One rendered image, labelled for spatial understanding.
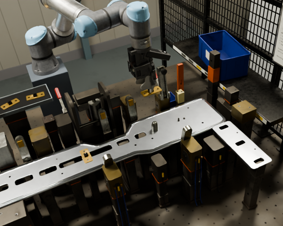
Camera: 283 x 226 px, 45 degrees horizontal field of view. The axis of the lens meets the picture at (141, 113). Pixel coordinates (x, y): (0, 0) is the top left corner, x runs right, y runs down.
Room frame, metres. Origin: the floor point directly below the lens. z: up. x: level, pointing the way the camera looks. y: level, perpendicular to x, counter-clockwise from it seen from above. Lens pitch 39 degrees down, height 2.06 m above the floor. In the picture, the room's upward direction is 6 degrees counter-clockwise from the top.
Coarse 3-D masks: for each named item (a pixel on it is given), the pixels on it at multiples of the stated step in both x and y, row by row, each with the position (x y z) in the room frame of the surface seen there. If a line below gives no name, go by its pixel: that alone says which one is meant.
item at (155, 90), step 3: (156, 87) 1.14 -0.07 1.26; (159, 87) 1.14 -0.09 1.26; (147, 90) 1.13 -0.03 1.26; (153, 90) 1.12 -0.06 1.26; (156, 90) 1.12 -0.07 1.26; (159, 90) 1.12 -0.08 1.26; (141, 93) 1.11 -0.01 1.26; (147, 93) 1.11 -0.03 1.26; (150, 93) 1.11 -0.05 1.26; (153, 93) 1.11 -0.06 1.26; (144, 96) 1.09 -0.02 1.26
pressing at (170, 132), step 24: (144, 120) 1.25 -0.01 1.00; (168, 120) 1.23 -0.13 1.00; (192, 120) 1.21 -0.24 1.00; (216, 120) 1.19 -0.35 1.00; (96, 144) 1.11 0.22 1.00; (144, 144) 1.08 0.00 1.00; (168, 144) 1.07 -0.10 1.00; (24, 168) 1.02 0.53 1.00; (48, 168) 1.00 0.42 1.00; (72, 168) 0.99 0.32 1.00; (96, 168) 0.97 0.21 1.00; (0, 192) 0.90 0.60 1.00; (24, 192) 0.88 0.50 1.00
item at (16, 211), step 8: (8, 208) 0.79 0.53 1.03; (16, 208) 0.79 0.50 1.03; (24, 208) 0.78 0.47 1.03; (0, 216) 0.76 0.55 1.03; (8, 216) 0.76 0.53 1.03; (16, 216) 0.75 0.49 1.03; (24, 216) 0.75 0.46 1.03; (0, 224) 0.72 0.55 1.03; (8, 224) 0.73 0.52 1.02; (16, 224) 0.73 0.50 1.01; (24, 224) 0.74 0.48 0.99; (32, 224) 0.79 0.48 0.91
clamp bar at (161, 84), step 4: (156, 68) 1.37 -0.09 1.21; (160, 68) 1.37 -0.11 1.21; (164, 68) 1.37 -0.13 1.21; (160, 72) 1.36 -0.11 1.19; (164, 72) 1.33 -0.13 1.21; (160, 76) 1.35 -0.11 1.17; (164, 76) 1.36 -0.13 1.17; (160, 80) 1.35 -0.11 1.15; (164, 80) 1.36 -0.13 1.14; (160, 84) 1.34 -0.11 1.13; (164, 84) 1.36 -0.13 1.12; (164, 88) 1.36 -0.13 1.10; (160, 92) 1.35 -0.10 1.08
